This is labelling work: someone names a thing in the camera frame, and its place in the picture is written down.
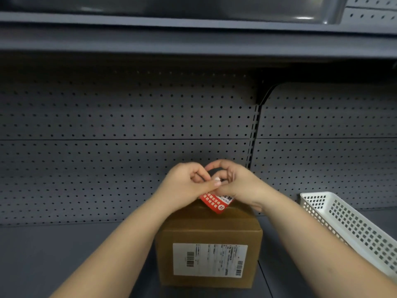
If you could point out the person's right hand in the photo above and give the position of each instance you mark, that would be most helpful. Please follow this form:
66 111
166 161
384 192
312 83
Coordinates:
248 186

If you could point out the person's left hand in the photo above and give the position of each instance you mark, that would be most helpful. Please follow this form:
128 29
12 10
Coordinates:
178 184

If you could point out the person's right thumb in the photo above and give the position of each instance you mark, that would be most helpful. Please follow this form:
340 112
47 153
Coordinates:
222 176

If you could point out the person's left thumb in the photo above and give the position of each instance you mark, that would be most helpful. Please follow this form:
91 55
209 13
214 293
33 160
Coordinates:
207 182

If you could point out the red and white sticker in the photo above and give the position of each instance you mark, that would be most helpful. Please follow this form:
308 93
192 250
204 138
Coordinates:
217 203

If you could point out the person's right forearm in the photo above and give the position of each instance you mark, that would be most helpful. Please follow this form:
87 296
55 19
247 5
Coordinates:
316 242

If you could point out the person's left forearm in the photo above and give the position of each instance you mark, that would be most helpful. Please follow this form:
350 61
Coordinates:
124 245

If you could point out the brown cardboard box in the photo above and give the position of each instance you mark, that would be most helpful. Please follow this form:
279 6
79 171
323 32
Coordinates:
207 232

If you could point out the grey slotted shelf upright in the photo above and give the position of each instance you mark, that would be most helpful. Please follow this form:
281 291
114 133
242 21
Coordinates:
254 136

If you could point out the grey perforated back panel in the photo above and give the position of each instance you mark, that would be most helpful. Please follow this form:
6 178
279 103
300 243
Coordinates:
93 183
328 114
372 9
124 105
325 164

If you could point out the white plastic mesh basket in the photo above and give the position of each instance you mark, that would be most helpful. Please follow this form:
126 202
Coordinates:
350 226

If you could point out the grey metal shelf board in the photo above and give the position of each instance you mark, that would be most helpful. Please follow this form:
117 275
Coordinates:
62 254
198 37

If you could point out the stainless steel tray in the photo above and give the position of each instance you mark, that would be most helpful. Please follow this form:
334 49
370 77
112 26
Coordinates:
186 6

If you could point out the dark metal shelf bracket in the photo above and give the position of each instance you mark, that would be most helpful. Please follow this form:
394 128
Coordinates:
265 89

